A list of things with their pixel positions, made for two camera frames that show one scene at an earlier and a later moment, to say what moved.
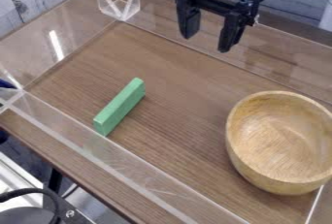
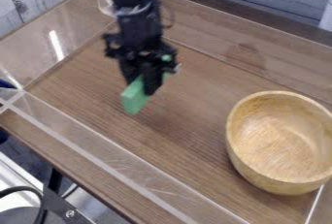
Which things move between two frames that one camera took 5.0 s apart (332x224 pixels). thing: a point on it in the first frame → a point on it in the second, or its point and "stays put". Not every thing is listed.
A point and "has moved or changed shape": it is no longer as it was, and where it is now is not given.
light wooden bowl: x=279 y=142 stays put
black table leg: x=56 y=180 stays put
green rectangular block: x=120 y=107 has moved or changed shape
